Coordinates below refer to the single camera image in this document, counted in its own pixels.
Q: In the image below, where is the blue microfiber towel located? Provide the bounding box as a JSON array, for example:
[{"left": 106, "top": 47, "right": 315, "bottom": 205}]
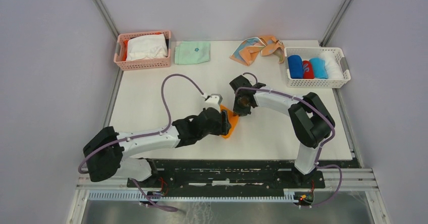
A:
[{"left": 287, "top": 55, "right": 303, "bottom": 79}]

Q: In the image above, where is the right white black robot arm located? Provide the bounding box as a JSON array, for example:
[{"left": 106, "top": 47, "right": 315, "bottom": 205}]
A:
[{"left": 229, "top": 75, "right": 335, "bottom": 188}]

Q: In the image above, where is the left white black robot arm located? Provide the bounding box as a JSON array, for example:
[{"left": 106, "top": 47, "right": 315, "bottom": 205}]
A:
[{"left": 83, "top": 107, "right": 232, "bottom": 187}]

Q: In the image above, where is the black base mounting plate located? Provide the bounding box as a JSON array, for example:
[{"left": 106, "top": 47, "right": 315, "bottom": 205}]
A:
[{"left": 126, "top": 159, "right": 360, "bottom": 198}]

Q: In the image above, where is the patterned peach towel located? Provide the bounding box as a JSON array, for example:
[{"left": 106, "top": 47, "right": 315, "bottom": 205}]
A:
[{"left": 230, "top": 35, "right": 285, "bottom": 66}]

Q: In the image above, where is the red rolled towel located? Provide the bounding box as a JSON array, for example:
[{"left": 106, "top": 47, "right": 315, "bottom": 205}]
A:
[{"left": 302, "top": 61, "right": 315, "bottom": 79}]

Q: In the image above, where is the pink plastic basket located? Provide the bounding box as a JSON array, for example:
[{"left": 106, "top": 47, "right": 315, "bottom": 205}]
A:
[{"left": 113, "top": 30, "right": 172, "bottom": 71}]

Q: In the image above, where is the mint green folded towel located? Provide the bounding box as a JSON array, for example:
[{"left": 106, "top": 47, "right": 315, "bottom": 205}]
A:
[{"left": 174, "top": 41, "right": 211, "bottom": 65}]

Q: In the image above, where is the white plastic basket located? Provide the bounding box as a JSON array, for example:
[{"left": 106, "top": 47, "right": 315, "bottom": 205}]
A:
[{"left": 285, "top": 47, "right": 351, "bottom": 88}]

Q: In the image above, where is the light blue rolled towel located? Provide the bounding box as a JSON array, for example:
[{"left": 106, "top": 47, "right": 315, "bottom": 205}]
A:
[{"left": 309, "top": 58, "right": 328, "bottom": 79}]

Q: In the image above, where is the white towel in pink basket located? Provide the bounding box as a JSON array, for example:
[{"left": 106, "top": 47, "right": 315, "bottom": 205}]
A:
[{"left": 126, "top": 34, "right": 168, "bottom": 61}]

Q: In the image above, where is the white rolled towel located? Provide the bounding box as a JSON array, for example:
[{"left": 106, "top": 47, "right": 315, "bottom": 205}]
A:
[{"left": 319, "top": 51, "right": 344, "bottom": 80}]

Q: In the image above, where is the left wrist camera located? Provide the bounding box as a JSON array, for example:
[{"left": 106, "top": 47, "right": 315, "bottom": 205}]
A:
[{"left": 202, "top": 93, "right": 223, "bottom": 112}]

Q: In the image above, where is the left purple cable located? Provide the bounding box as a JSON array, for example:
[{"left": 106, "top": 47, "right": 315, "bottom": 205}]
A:
[{"left": 78, "top": 74, "right": 206, "bottom": 213}]

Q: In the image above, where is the purple cable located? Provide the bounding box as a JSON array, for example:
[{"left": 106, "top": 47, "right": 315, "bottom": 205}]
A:
[
  {"left": 78, "top": 74, "right": 206, "bottom": 213},
  {"left": 234, "top": 72, "right": 343, "bottom": 208}
]

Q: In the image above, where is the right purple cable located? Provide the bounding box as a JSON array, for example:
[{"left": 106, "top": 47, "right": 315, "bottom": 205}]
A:
[{"left": 234, "top": 72, "right": 343, "bottom": 208}]

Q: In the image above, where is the white slotted cable duct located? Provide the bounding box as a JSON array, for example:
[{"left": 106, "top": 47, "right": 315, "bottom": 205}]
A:
[{"left": 87, "top": 190, "right": 298, "bottom": 203}]

